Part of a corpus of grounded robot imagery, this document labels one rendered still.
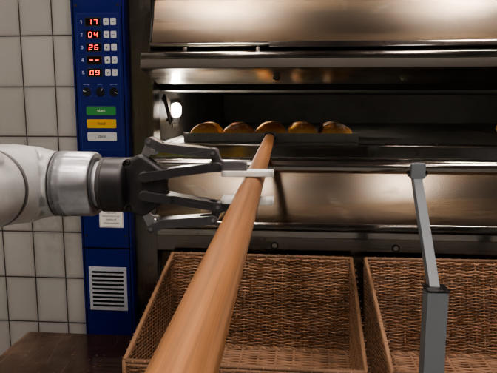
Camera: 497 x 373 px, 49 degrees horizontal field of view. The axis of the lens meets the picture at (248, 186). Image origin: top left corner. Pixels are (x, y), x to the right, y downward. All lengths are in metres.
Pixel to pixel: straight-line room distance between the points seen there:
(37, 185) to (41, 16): 1.10
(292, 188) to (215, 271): 1.33
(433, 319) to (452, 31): 0.86
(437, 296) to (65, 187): 0.71
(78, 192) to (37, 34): 1.11
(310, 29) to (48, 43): 0.78
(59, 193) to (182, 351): 0.54
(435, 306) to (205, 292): 0.86
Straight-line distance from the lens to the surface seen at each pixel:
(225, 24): 1.65
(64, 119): 1.77
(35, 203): 0.76
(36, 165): 0.76
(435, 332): 1.15
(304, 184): 1.66
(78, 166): 0.75
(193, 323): 0.26
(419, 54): 1.52
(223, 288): 0.32
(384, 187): 1.68
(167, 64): 1.52
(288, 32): 1.62
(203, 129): 1.75
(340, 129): 1.74
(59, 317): 1.92
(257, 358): 1.62
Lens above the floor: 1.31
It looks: 9 degrees down
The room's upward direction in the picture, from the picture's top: straight up
